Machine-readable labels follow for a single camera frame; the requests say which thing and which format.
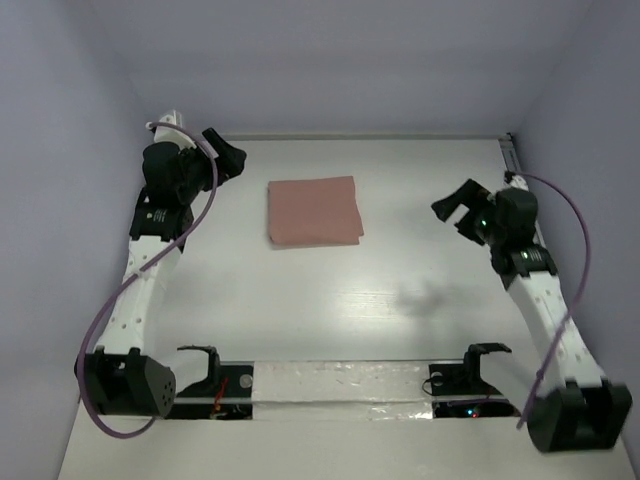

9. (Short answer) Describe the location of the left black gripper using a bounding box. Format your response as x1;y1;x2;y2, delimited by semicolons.
178;130;245;204

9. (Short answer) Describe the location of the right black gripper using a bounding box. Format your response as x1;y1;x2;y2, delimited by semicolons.
431;178;506;247

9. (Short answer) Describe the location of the pink printed t-shirt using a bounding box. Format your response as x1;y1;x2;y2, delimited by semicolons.
267;176;364;247

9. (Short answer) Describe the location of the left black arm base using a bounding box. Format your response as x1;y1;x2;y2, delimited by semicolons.
167;363;254;421

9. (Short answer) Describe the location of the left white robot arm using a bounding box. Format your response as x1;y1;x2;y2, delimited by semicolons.
75;121;247;419

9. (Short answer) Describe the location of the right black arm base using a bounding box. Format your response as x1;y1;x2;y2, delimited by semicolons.
422;342;520;419

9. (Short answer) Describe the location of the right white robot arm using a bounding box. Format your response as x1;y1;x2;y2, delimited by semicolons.
423;172;633;453

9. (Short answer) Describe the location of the aluminium rail right edge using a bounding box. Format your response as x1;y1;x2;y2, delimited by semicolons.
499;133;529;190

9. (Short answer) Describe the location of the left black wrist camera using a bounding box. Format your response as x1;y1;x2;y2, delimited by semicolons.
142;141;180;206

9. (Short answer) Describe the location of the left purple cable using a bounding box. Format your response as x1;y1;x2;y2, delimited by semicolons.
75;120;221;440

